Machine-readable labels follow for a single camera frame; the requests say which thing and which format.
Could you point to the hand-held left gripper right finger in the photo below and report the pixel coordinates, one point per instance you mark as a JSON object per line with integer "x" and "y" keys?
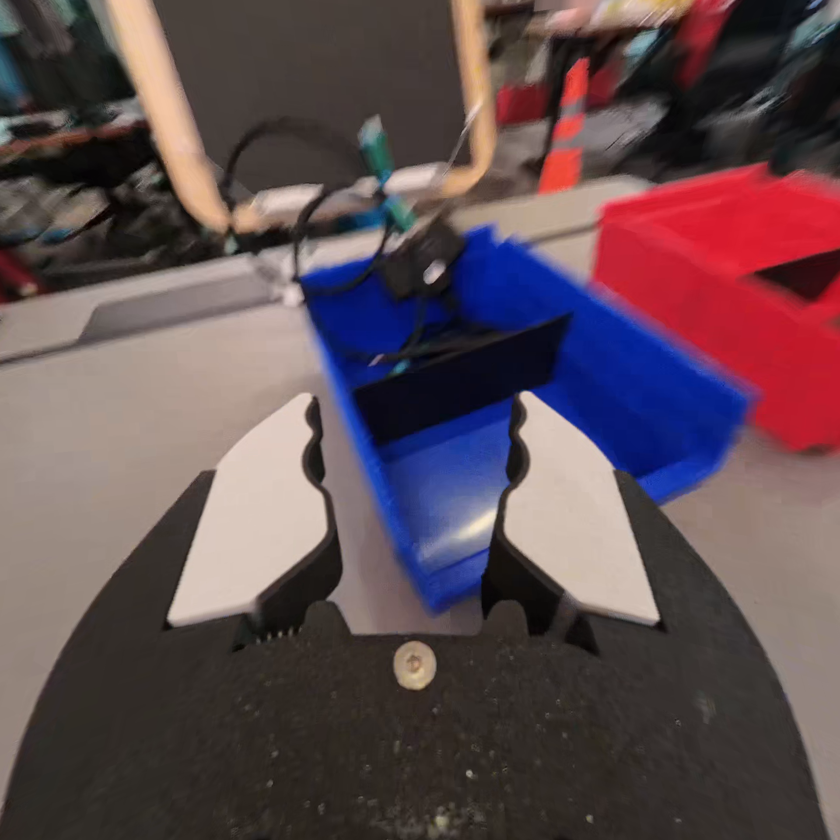
{"x": 578, "y": 525}

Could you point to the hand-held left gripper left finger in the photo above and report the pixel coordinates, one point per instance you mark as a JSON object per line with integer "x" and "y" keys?
{"x": 256, "y": 525}

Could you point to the blue plastic bin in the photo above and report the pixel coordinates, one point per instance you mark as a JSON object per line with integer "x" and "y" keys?
{"x": 630, "y": 381}

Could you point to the red plastic bin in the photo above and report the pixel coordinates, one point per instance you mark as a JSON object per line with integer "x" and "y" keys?
{"x": 696, "y": 302}

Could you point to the tablet stand with dark board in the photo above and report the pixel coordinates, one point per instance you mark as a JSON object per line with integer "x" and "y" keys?
{"x": 315, "y": 79}

